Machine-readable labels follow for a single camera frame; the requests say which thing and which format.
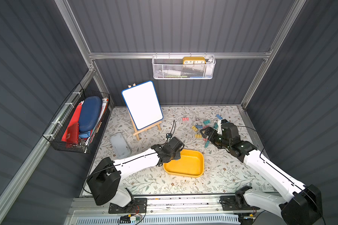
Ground yellow plastic storage box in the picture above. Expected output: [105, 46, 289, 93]
[163, 149, 205, 178]

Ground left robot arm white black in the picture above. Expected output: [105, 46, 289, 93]
[85, 137, 185, 208]

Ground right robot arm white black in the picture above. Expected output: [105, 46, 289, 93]
[200, 120, 324, 225]

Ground yellow clock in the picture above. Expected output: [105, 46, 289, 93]
[183, 56, 206, 65]

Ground blue oval case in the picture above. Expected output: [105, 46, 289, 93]
[78, 96, 102, 133]

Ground red folder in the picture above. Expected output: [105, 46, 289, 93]
[61, 101, 84, 142]

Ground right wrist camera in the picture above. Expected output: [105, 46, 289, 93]
[217, 119, 228, 135]

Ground whiteboard with blue frame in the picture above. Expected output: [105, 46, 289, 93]
[121, 80, 164, 131]

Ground aluminium front rail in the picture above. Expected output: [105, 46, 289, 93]
[68, 193, 247, 216]

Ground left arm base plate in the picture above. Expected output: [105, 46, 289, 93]
[108, 198, 147, 214]

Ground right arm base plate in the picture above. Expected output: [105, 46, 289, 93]
[219, 196, 260, 211]

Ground white wire wall basket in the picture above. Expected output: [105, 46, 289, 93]
[152, 54, 217, 80]

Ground black wire side basket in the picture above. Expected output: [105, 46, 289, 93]
[43, 84, 110, 154]

